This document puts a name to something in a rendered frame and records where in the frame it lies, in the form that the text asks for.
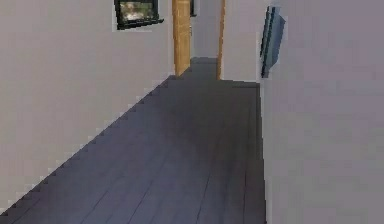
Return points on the brown wooden room door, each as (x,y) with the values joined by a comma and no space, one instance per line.
(181,33)

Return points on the brown wooden door frame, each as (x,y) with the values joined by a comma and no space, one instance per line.
(220,40)

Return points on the blue framed wall picture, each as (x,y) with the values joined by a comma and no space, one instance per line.
(272,40)

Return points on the black framed wall picture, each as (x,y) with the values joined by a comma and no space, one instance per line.
(136,12)

